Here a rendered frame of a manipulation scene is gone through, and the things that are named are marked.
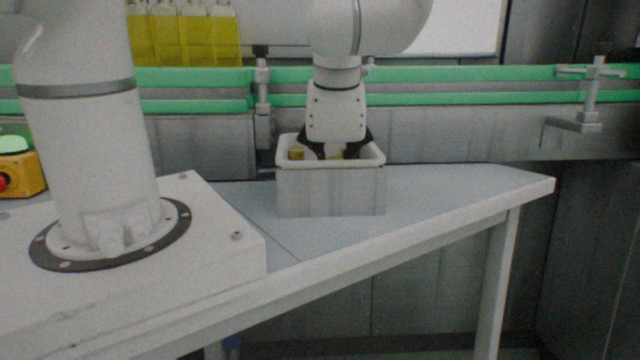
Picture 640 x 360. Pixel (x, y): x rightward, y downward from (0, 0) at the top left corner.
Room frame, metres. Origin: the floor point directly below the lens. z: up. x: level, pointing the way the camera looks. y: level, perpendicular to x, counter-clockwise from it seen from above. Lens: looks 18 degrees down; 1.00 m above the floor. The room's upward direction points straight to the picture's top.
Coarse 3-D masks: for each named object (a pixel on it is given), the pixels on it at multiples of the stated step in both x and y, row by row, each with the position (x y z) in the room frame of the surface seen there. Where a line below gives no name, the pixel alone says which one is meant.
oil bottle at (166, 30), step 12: (168, 0) 0.86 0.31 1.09; (156, 12) 0.84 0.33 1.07; (168, 12) 0.84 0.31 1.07; (156, 24) 0.84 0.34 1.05; (168, 24) 0.84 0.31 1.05; (180, 24) 0.85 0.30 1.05; (156, 36) 0.84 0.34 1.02; (168, 36) 0.84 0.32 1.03; (180, 36) 0.85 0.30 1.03; (156, 48) 0.84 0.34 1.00; (168, 48) 0.84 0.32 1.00; (180, 48) 0.84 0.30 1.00; (156, 60) 0.84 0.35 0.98; (168, 60) 0.84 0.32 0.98; (180, 60) 0.84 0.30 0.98
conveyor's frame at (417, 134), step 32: (160, 128) 0.71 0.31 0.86; (192, 128) 0.72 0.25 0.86; (224, 128) 0.72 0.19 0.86; (288, 128) 0.82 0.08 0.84; (384, 128) 0.84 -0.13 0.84; (416, 128) 0.84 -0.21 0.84; (448, 128) 0.85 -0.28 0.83; (480, 128) 0.85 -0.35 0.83; (512, 128) 0.86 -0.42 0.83; (608, 128) 0.87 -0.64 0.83; (160, 160) 0.71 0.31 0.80; (192, 160) 0.72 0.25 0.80; (224, 160) 0.72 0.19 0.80; (256, 160) 0.85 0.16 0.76; (416, 160) 0.84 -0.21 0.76; (448, 160) 0.85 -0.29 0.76; (480, 160) 0.85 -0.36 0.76
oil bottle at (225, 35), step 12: (216, 12) 0.85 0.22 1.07; (228, 12) 0.85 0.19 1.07; (216, 24) 0.85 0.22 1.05; (228, 24) 0.85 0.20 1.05; (216, 36) 0.85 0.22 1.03; (228, 36) 0.85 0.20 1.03; (240, 36) 0.89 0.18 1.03; (216, 48) 0.85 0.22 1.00; (228, 48) 0.85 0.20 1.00; (240, 48) 0.88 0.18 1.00; (216, 60) 0.85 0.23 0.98; (228, 60) 0.85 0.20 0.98; (240, 60) 0.87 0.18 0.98
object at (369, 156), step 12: (288, 144) 0.75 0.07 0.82; (300, 144) 0.76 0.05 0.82; (336, 144) 0.76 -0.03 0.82; (372, 144) 0.66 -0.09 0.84; (276, 156) 0.58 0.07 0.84; (312, 156) 0.76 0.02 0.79; (336, 156) 0.76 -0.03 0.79; (360, 156) 0.73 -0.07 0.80; (372, 156) 0.62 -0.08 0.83; (384, 156) 0.58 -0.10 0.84; (288, 168) 0.56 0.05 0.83; (300, 168) 0.56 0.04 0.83; (312, 168) 0.56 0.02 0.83; (324, 168) 0.56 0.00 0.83; (336, 168) 0.56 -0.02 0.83; (348, 168) 0.56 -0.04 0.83; (360, 168) 0.56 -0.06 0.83
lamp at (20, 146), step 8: (0, 136) 0.66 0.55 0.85; (8, 136) 0.66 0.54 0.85; (16, 136) 0.66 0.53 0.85; (0, 144) 0.64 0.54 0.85; (8, 144) 0.64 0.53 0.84; (16, 144) 0.65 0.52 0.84; (24, 144) 0.66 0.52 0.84; (0, 152) 0.64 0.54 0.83; (8, 152) 0.64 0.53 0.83; (16, 152) 0.65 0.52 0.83; (24, 152) 0.66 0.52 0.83
